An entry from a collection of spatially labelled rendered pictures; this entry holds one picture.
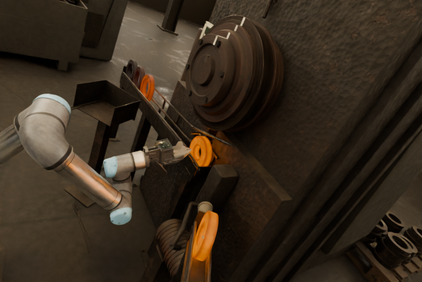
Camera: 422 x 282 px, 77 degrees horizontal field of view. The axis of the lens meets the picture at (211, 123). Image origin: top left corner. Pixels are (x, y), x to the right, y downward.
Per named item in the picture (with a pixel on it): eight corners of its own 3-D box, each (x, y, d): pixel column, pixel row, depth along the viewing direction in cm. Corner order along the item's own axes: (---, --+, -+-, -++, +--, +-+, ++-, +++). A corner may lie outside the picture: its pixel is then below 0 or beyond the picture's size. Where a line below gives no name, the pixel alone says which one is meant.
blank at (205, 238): (198, 254, 94) (189, 250, 93) (213, 210, 97) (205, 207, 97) (205, 269, 79) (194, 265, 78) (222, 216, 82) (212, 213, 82)
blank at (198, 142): (203, 129, 126) (198, 129, 125) (216, 152, 116) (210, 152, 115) (191, 151, 134) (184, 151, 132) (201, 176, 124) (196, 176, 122)
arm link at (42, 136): (33, 129, 68) (140, 218, 98) (44, 107, 77) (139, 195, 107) (-5, 150, 69) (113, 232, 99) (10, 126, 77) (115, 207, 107)
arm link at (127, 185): (112, 206, 107) (109, 188, 101) (113, 186, 116) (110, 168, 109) (132, 204, 109) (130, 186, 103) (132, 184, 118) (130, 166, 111)
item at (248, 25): (190, 97, 139) (226, 7, 120) (238, 154, 107) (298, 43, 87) (179, 96, 135) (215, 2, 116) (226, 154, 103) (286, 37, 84)
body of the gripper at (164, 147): (175, 148, 109) (146, 156, 104) (174, 163, 114) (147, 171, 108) (168, 137, 114) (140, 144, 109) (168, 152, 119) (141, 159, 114)
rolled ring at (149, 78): (140, 78, 188) (144, 79, 189) (139, 103, 185) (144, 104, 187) (150, 70, 173) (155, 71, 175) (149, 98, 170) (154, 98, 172)
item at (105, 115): (83, 171, 186) (105, 79, 156) (112, 192, 180) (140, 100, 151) (58, 185, 168) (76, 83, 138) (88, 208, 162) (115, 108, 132)
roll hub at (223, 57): (187, 86, 123) (210, 27, 111) (216, 120, 103) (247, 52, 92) (176, 85, 119) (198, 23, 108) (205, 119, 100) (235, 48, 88)
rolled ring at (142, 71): (142, 69, 182) (147, 70, 184) (135, 63, 197) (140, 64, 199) (137, 95, 187) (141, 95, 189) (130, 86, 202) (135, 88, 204)
